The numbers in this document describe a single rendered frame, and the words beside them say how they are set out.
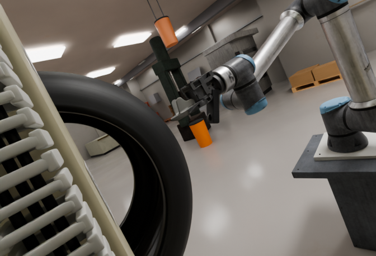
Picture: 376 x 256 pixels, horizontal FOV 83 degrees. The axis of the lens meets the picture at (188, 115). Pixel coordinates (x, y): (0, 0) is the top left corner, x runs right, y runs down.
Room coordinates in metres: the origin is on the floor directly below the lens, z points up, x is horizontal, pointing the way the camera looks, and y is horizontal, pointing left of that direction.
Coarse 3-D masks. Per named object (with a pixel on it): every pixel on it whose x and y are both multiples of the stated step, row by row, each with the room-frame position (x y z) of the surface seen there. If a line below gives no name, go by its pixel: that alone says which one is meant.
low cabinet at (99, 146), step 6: (102, 138) 11.27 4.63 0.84; (108, 138) 11.49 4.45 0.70; (90, 144) 12.07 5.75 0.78; (96, 144) 11.39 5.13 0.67; (102, 144) 11.21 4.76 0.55; (108, 144) 11.39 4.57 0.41; (114, 144) 11.59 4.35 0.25; (90, 150) 12.46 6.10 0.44; (96, 150) 11.73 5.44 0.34; (102, 150) 11.12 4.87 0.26; (108, 150) 11.29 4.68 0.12; (96, 156) 12.10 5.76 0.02
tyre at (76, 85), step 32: (64, 96) 0.38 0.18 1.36; (96, 96) 0.40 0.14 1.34; (128, 96) 0.45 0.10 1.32; (96, 128) 0.64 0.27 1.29; (128, 128) 0.41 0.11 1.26; (160, 128) 0.45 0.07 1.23; (160, 160) 0.42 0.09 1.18; (160, 192) 0.63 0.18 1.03; (128, 224) 0.61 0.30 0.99; (160, 224) 0.57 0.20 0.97
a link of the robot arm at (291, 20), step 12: (288, 12) 1.00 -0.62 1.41; (300, 12) 0.98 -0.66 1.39; (288, 24) 0.98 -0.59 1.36; (300, 24) 1.00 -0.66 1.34; (276, 36) 0.96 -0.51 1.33; (288, 36) 0.98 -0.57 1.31; (264, 48) 0.96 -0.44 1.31; (276, 48) 0.95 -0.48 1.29; (264, 60) 0.93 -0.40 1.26; (264, 72) 0.94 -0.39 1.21; (228, 96) 0.88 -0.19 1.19; (228, 108) 0.93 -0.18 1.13
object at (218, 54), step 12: (228, 36) 6.68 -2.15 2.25; (240, 36) 6.77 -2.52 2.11; (252, 36) 7.87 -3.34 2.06; (216, 48) 7.10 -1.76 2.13; (228, 48) 6.83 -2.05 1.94; (240, 48) 7.08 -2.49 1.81; (252, 48) 7.55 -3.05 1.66; (216, 60) 7.28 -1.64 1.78; (228, 60) 6.96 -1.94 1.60; (264, 84) 7.48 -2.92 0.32
